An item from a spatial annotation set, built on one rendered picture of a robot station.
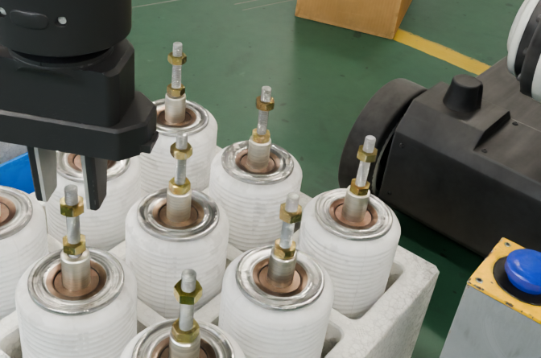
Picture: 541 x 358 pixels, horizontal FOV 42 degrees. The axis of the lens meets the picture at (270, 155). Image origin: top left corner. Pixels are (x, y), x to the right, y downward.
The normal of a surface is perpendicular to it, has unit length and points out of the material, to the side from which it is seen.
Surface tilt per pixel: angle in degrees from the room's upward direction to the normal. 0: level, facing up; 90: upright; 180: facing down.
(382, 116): 37
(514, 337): 90
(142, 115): 0
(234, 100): 0
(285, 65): 0
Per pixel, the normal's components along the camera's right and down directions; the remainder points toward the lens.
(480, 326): -0.61, 0.40
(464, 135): -0.37, -0.31
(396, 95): 0.00, -0.70
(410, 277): 0.11, -0.82
